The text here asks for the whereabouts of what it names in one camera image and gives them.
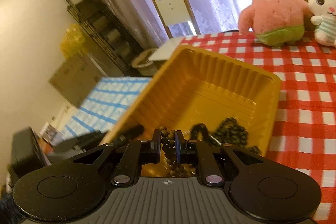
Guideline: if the cardboard box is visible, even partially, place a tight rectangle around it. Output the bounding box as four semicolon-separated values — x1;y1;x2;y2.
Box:
48;56;106;108

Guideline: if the white bunny plush toy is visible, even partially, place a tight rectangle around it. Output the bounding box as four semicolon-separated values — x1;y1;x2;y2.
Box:
303;0;336;48

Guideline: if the white wooden chair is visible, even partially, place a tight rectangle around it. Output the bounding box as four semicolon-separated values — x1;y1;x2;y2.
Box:
148;0;202;62

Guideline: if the red white checkered tablecloth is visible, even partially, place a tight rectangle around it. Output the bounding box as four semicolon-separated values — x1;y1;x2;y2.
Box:
181;31;336;222

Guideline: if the brown wooden bead necklace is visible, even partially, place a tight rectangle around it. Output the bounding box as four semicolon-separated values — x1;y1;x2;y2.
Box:
157;127;185;178

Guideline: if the blue white checkered blanket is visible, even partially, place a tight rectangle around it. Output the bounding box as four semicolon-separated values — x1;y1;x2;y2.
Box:
56;76;153;141

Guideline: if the yellow plastic bag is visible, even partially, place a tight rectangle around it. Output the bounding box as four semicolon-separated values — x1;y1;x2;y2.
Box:
60;24;87;58

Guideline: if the beige plastic basin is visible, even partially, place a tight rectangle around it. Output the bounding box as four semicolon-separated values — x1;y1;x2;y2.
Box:
131;48;158;76

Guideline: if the dark small-bead necklace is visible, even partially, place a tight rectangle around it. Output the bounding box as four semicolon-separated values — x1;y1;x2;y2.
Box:
212;117;261;154

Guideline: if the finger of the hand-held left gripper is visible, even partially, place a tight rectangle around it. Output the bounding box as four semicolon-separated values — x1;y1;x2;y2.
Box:
56;124;145;153

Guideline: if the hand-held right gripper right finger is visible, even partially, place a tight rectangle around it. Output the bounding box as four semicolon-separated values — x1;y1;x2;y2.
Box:
175;130;266;186

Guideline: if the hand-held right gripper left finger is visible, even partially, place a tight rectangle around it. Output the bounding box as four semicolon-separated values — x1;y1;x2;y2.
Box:
64;130;162;186

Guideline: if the pink starfish plush toy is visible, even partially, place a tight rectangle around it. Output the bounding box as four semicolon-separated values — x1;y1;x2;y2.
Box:
238;0;315;47

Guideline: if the orange plastic tray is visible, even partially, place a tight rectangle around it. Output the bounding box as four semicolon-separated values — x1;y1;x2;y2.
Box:
101;45;282;178

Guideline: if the dark shelf rack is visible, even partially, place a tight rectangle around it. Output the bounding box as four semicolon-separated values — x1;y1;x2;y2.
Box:
63;0;148;77

